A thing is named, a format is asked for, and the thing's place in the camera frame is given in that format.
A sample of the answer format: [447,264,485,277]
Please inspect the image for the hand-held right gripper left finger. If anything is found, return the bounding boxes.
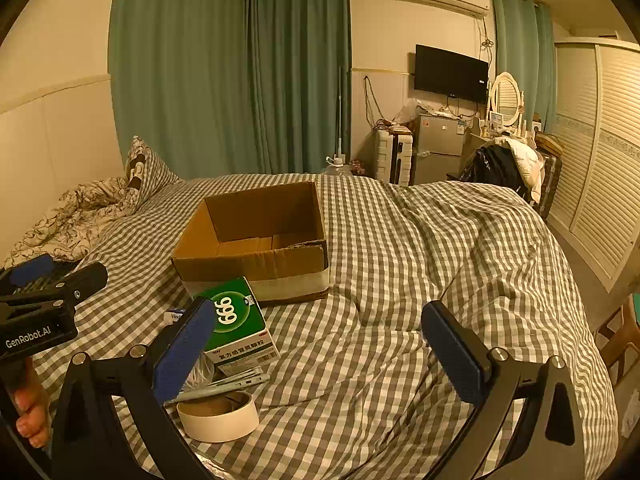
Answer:
[51,296,217,480]

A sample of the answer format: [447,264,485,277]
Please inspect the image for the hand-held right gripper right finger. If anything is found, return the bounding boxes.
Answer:
[421,301,587,480]

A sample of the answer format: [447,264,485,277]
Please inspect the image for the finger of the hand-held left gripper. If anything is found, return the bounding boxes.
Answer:
[0,254,81,288]
[52,261,109,306]

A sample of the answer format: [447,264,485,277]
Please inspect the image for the clear plastic cup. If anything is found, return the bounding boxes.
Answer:
[182,352,216,393]

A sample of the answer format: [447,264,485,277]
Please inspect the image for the green medicine box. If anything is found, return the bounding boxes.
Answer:
[192,276,280,367]

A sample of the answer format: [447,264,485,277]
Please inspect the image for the cream tape roll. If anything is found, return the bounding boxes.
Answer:
[176,391,260,443]

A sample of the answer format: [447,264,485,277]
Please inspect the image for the brown cardboard box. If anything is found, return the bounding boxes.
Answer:
[171,181,331,306]

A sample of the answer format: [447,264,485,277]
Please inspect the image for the person's left hand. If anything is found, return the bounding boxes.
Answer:
[14,357,52,450]

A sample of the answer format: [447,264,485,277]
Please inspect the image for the floral duvet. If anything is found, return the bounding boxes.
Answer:
[0,176,143,268]

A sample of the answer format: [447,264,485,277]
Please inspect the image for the grey checked blanket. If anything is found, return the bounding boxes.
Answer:
[30,174,618,480]

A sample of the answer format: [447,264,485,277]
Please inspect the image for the checked pillow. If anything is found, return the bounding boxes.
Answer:
[124,135,181,206]

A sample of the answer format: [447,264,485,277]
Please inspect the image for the wooden chair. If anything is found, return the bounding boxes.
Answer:
[595,300,640,386]

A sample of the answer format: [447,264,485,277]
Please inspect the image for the black jacket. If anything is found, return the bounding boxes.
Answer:
[457,142,531,201]

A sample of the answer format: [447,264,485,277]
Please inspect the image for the silver small fridge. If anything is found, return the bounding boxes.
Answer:
[412,114,471,186]

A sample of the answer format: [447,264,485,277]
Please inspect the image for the brown checked suitcase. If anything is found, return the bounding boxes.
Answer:
[530,132,563,221]

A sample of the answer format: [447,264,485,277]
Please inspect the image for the white ribbed suitcase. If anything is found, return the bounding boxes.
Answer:
[375,127,415,186]

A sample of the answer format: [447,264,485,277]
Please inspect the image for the white puffer jacket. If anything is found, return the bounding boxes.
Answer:
[492,137,546,203]

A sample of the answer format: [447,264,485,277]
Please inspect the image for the clear water jug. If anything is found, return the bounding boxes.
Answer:
[322,156,353,177]

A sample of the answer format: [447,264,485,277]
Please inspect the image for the wide green curtain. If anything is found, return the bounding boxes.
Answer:
[107,0,352,183]

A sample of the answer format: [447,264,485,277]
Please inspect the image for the clear plastic bag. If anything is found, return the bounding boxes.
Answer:
[397,99,431,126]

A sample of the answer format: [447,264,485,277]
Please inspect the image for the white louvred wardrobe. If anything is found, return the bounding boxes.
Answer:
[545,37,640,293]

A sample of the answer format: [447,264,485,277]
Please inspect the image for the white oval mirror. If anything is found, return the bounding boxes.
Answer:
[487,71,528,128]

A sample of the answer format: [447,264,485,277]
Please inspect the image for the white pole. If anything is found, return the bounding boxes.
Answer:
[336,66,346,161]

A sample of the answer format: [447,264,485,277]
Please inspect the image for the narrow green curtain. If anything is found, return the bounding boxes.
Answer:
[490,0,557,136]

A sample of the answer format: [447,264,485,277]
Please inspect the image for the dark wall cables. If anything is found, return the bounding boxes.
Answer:
[362,75,396,131]

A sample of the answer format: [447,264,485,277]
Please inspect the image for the black wall television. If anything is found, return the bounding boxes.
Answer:
[414,44,490,103]

